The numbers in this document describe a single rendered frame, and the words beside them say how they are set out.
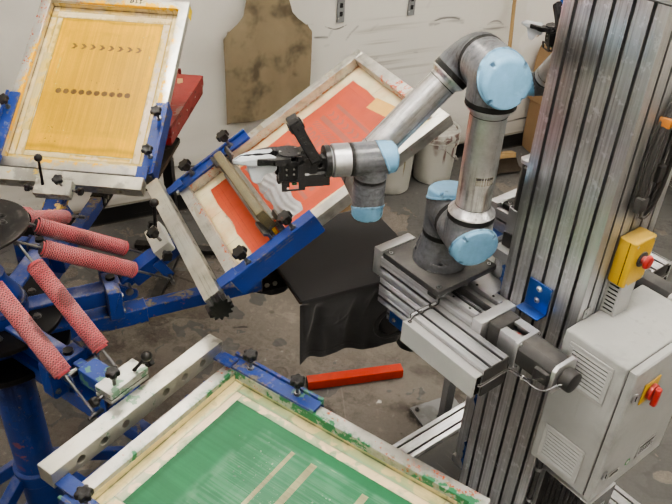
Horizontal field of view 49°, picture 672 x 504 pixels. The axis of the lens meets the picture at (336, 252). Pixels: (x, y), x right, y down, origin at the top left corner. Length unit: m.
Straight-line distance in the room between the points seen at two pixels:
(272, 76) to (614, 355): 3.00
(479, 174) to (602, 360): 0.55
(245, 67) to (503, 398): 2.67
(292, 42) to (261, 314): 1.60
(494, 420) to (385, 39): 2.93
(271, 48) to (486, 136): 2.81
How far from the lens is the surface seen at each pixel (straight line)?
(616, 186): 1.78
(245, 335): 3.68
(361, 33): 4.65
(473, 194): 1.76
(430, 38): 4.92
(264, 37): 4.35
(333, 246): 2.61
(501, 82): 1.62
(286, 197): 2.28
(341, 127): 2.40
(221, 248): 2.23
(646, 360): 1.94
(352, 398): 3.38
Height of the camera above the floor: 2.41
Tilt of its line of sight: 34 degrees down
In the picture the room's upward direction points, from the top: 3 degrees clockwise
